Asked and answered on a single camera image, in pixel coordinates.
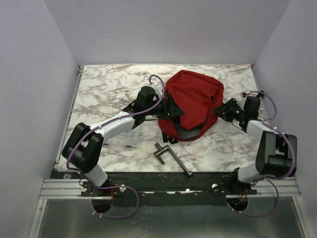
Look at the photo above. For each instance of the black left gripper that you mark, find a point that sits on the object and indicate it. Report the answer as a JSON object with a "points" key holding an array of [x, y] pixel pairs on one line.
{"points": [[172, 109]]}

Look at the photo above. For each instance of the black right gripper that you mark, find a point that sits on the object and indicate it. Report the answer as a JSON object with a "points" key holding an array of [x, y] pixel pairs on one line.
{"points": [[224, 110]]}

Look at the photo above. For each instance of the red backpack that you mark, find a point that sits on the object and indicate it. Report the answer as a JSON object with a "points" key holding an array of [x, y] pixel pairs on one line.
{"points": [[196, 95]]}

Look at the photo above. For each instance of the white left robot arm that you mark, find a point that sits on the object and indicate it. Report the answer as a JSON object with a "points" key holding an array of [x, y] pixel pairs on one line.
{"points": [[85, 143]]}

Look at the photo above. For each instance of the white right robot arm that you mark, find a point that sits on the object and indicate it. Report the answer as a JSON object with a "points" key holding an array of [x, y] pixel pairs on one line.
{"points": [[277, 152]]}

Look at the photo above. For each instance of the clear plastic bag of parts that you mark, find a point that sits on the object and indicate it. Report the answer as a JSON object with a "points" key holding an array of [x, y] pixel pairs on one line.
{"points": [[132, 137]]}

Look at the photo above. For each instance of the dark metal T-shaped tool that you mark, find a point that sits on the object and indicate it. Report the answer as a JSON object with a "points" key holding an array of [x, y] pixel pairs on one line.
{"points": [[161, 150]]}

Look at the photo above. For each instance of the aluminium rail frame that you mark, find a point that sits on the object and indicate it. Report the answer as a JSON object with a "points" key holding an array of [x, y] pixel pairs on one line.
{"points": [[222, 149]]}

